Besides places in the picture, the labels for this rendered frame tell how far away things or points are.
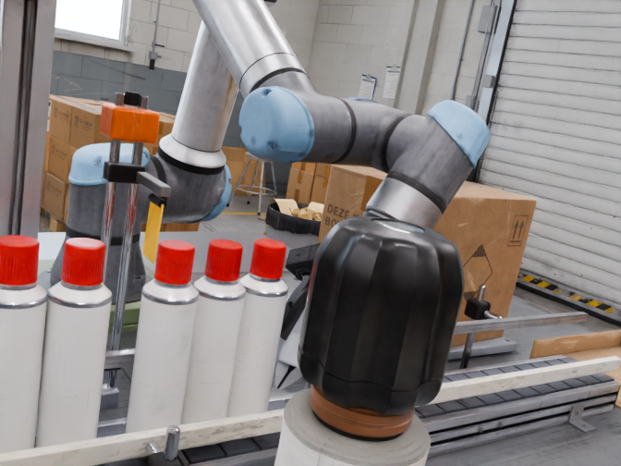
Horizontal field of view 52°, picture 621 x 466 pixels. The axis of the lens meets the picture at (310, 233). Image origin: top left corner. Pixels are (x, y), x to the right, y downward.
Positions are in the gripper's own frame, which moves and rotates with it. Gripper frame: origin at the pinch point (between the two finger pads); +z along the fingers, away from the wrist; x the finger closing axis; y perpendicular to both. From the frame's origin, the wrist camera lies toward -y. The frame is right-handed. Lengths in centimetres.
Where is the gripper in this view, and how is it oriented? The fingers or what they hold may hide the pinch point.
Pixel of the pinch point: (279, 374)
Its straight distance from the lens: 71.1
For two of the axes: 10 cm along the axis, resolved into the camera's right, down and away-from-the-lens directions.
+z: -5.6, 8.2, -0.9
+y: 5.4, 2.7, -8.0
